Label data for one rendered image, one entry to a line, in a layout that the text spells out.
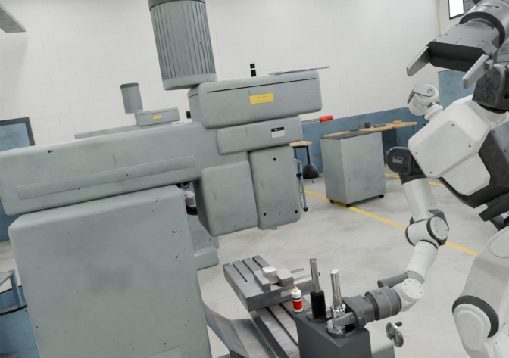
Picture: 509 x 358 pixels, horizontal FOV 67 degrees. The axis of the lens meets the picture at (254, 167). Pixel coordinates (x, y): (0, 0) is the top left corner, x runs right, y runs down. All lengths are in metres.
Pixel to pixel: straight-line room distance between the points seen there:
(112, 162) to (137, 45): 6.82
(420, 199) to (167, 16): 1.08
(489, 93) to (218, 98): 0.82
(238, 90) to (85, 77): 6.74
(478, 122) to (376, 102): 8.66
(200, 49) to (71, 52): 6.76
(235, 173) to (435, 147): 0.67
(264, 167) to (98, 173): 0.58
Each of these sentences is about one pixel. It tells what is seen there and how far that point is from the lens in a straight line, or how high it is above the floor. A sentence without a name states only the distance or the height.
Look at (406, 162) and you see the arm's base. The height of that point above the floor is 1.51.
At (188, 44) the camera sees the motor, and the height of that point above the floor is 2.02.
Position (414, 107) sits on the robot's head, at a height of 1.71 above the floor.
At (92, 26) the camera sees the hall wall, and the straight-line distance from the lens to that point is 8.14.
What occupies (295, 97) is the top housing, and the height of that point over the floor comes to 1.80.
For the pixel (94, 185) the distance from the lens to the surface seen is 1.34.
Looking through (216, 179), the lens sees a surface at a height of 1.55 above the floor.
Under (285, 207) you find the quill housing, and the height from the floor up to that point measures 1.39.
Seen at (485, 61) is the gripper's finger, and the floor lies 1.81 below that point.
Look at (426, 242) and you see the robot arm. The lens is 1.44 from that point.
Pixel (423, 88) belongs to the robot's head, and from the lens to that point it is 1.37.
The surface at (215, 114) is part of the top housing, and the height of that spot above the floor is 1.78.
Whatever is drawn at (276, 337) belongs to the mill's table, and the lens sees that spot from 1.61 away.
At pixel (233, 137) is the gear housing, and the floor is 1.69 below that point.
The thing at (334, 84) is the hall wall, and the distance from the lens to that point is 9.28.
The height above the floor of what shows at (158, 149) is 1.69.
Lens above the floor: 1.79
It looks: 9 degrees down
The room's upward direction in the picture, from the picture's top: 8 degrees counter-clockwise
